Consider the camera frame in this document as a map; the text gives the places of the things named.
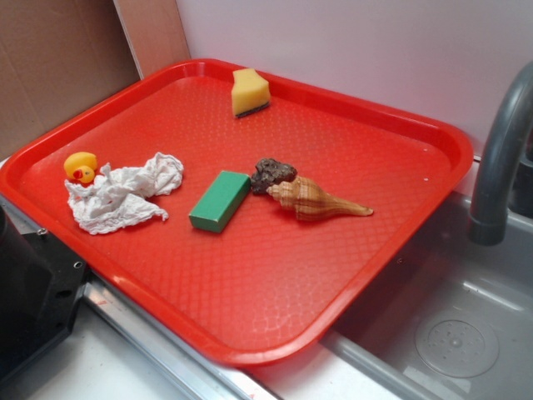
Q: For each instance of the crumpled white paper towel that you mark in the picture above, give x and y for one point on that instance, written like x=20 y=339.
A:
x=120 y=198

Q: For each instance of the brown striped conch shell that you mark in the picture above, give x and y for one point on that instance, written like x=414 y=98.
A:
x=310 y=203

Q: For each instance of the dark brown rock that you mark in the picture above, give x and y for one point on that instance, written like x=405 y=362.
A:
x=271 y=172

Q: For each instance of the red plastic tray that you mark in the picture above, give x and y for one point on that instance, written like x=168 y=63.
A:
x=268 y=285

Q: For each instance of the yellow rubber duck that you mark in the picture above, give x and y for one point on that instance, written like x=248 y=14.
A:
x=81 y=167

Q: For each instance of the grey plastic sink basin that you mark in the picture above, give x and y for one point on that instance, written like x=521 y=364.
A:
x=446 y=318

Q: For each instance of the brown cardboard panel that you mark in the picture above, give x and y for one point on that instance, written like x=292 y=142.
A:
x=59 y=58

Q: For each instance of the green rectangular block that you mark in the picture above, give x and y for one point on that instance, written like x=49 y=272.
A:
x=220 y=201

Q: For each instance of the grey plastic faucet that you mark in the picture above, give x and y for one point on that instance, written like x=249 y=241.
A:
x=504 y=178

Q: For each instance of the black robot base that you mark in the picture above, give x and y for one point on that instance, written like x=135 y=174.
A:
x=41 y=285

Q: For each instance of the yellow sponge with dark pad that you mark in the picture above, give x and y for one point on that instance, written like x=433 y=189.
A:
x=250 y=92

